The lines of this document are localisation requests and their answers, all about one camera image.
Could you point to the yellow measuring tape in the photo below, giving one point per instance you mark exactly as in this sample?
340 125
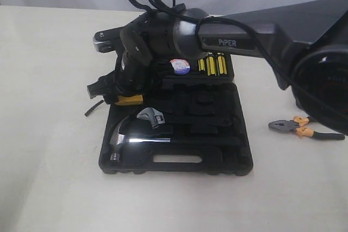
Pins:
121 101

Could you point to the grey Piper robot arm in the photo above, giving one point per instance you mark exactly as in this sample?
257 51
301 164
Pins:
305 44

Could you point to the steel claw hammer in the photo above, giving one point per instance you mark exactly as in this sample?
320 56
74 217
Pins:
123 134

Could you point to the black plastic tool case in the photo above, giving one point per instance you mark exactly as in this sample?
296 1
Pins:
195 94

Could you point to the large yellow black screwdriver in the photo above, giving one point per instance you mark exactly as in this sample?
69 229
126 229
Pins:
211 71

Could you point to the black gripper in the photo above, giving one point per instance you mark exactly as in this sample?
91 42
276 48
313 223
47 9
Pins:
141 64

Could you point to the right yellow black screwdriver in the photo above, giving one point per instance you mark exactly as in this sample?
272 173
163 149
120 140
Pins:
221 63

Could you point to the chrome adjustable wrench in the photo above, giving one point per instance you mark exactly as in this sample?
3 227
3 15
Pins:
156 118

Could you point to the black electrical tape roll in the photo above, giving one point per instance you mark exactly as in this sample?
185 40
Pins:
180 66

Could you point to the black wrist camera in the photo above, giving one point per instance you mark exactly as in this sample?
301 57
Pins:
109 40

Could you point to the orange black pliers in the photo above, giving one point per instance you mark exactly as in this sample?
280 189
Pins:
298 126

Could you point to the small yellow black screwdriver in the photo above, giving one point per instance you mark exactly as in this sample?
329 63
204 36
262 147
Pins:
201 65

